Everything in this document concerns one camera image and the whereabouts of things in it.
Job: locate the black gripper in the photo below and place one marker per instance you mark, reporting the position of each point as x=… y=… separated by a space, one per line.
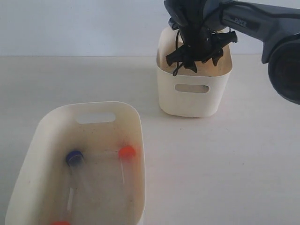
x=200 y=39

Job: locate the blue-capped tube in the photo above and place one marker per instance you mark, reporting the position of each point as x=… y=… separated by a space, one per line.
x=79 y=171

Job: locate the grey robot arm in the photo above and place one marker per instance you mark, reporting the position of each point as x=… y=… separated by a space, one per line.
x=278 y=28

